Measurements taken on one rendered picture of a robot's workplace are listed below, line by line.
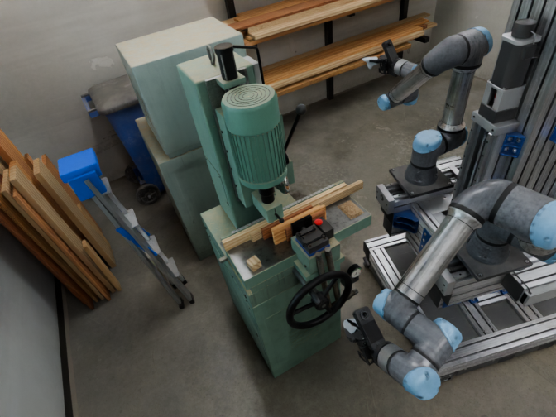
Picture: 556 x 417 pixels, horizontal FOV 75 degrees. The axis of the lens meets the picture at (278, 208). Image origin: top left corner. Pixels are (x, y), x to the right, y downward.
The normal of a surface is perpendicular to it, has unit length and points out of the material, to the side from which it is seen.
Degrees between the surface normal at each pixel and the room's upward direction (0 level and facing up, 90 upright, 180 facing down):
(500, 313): 0
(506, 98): 90
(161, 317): 0
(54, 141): 90
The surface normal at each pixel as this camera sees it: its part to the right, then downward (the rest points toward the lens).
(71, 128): 0.47, 0.56
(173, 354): -0.13, -0.72
